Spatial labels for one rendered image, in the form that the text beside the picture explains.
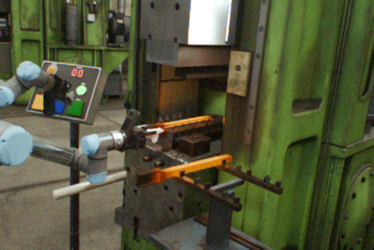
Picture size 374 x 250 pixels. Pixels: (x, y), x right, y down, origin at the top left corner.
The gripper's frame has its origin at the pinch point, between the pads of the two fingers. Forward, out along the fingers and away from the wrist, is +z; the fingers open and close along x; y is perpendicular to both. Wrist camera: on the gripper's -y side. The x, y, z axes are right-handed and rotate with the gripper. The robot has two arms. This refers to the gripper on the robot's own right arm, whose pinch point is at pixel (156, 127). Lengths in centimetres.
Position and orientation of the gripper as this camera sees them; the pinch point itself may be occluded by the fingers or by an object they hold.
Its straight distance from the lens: 170.8
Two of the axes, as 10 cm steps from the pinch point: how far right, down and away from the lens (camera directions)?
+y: -0.7, 9.6, 2.5
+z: 7.0, -1.3, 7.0
